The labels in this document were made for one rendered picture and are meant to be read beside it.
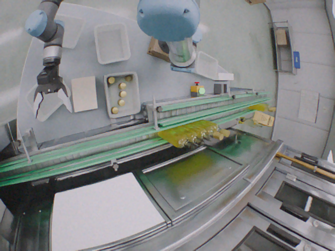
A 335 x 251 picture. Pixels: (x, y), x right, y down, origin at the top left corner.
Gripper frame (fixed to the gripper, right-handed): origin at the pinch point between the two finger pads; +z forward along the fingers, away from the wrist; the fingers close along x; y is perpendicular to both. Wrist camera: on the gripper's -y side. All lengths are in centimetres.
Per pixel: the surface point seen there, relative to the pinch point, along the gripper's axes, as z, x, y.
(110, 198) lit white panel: 32.8, -15.6, -7.1
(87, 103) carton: -1.7, -12.8, 20.8
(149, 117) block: 8.2, -43.4, 16.3
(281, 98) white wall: -4, -640, 96
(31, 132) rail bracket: 7.2, 19.3, 16.7
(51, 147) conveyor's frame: 15.7, 8.9, 15.8
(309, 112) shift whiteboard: 32, -646, -38
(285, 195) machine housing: 35, -75, -49
